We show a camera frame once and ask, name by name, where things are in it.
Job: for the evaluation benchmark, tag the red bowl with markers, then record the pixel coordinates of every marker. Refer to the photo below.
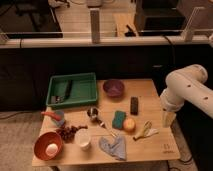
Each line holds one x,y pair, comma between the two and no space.
43,141

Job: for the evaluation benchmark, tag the green plastic tray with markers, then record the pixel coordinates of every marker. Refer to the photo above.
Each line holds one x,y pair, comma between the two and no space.
77,90

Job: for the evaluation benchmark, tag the blue grey cloth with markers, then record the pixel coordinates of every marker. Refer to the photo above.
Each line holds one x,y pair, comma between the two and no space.
117,149

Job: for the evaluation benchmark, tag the orange fruit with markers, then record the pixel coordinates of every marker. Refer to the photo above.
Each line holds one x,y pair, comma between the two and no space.
129,125

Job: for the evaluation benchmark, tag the blue cup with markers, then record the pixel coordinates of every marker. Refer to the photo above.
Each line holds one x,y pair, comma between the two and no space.
61,121

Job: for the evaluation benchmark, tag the small object in tray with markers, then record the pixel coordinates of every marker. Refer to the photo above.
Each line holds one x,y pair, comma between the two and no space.
56,99

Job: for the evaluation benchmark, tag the green sponge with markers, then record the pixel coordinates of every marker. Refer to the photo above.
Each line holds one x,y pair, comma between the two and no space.
118,119

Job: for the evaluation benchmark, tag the purple bowl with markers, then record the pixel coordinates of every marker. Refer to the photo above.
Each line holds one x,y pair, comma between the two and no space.
113,88

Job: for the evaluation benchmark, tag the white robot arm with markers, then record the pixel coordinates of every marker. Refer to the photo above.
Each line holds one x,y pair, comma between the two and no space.
186,84

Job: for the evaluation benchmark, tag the white egg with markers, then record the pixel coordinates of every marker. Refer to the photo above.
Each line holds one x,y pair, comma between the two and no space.
51,149

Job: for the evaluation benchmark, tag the orange carrot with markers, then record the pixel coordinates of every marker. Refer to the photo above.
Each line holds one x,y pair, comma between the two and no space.
52,115

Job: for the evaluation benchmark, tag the small metal cup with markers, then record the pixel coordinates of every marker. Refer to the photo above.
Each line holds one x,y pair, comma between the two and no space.
92,113

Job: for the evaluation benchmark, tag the white cup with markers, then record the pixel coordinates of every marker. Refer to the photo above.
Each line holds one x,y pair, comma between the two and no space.
83,139

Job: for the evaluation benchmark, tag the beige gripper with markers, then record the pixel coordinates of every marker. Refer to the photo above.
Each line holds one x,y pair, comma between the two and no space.
168,118

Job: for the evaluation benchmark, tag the bunch of dark grapes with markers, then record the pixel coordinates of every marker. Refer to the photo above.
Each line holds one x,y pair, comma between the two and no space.
68,133

